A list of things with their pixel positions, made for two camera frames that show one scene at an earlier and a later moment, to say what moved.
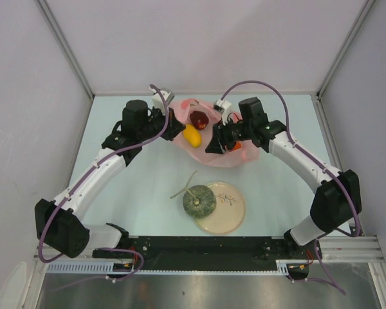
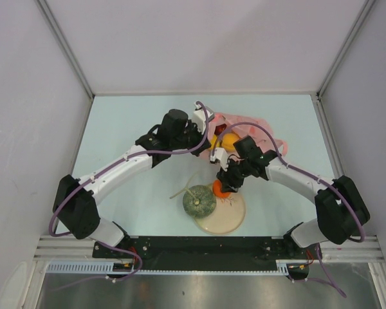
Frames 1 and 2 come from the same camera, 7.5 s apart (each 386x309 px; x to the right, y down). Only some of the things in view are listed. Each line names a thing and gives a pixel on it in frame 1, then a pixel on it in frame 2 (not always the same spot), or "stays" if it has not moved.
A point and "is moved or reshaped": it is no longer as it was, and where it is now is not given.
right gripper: [220, 140] → [226, 177]
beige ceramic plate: [229, 213] stays
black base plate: [206, 253] stays
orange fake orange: [237, 145] is moved or reshaped
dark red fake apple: [199, 119] is moved or reshaped
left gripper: [174, 126] → [193, 126]
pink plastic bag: [183, 108] is moved or reshaped
